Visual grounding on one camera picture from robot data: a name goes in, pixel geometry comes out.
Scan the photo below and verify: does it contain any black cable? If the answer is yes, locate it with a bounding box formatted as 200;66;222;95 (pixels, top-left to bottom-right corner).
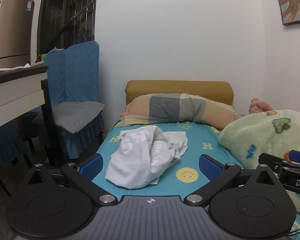
289;219;300;236

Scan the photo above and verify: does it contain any white shirt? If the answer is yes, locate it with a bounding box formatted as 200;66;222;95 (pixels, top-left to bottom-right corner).
105;126;188;189

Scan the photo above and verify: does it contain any dark window with grille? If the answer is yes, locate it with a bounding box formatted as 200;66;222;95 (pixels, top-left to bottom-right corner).
37;0;98;55

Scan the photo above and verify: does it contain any chair with blue quilted cover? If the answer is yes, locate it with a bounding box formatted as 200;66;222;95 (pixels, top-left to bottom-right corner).
31;40;106;167

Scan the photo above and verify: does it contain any green fleece printed blanket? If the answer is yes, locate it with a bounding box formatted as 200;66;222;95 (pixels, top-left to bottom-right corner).
218;109;300;214

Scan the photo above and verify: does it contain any white table with dark top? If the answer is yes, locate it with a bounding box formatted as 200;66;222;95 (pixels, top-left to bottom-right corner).
0;64;49;133

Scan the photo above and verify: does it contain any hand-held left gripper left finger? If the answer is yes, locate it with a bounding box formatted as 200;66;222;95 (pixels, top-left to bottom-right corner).
26;153;118;207

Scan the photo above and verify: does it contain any bronze refrigerator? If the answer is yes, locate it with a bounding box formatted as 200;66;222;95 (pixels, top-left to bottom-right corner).
0;0;35;69

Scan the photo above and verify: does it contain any grey seat cushion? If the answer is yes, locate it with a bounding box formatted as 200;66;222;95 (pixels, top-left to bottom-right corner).
31;101;105;133

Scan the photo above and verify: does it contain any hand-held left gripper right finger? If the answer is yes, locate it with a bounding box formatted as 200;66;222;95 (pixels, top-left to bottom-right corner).
184;153;278;207

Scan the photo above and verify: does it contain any pink plush toy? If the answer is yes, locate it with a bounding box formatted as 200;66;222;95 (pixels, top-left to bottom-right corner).
247;98;275;115

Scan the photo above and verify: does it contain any grey and beige checked pillow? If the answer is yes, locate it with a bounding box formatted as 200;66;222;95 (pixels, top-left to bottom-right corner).
120;92;240;130

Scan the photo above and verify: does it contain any mustard yellow headboard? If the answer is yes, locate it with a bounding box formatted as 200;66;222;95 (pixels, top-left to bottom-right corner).
125;80;234;107

